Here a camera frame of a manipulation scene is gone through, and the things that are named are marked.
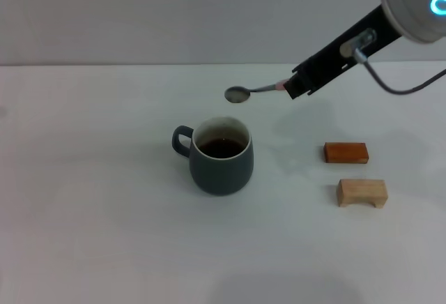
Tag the light wooden arch block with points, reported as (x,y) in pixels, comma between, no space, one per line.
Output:
(362,190)

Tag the dark brown coffee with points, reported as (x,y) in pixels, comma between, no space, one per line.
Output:
(221,148)

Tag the dark grey ceramic cup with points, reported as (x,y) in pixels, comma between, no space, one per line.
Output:
(221,175)

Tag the orange brown wooden block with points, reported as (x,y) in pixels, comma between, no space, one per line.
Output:
(345,153)

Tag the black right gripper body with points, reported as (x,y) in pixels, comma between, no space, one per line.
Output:
(327,63)

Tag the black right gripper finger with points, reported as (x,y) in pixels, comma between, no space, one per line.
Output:
(296,88)

